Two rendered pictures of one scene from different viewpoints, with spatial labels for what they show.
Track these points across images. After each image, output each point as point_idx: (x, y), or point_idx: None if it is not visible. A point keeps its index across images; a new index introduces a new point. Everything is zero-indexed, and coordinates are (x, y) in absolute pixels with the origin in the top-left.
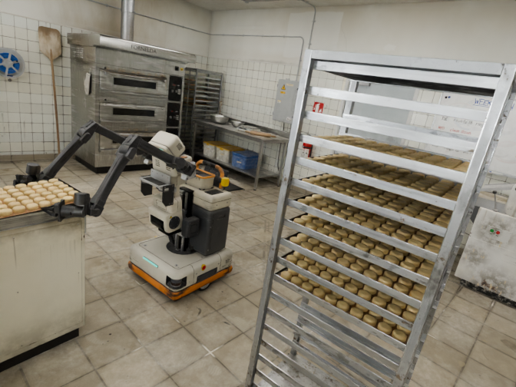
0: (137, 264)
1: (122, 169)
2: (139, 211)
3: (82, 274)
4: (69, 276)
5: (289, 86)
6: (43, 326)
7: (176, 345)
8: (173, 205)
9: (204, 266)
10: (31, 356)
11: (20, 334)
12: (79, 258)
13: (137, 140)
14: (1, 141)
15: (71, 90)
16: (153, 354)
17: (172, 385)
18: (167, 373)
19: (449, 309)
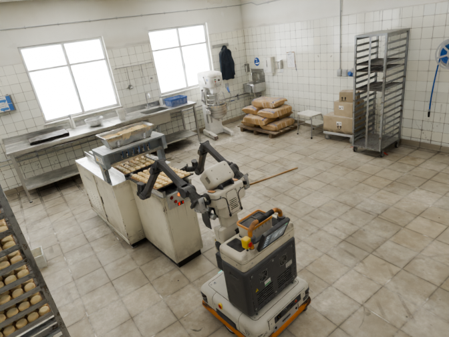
0: None
1: (152, 178)
2: (395, 250)
3: (168, 232)
4: (164, 227)
5: None
6: (162, 245)
7: (159, 317)
8: (214, 230)
9: (219, 305)
10: (166, 255)
11: (157, 239)
12: (165, 221)
13: (155, 163)
14: (435, 131)
15: None
16: (154, 306)
17: (124, 319)
18: (134, 315)
19: None
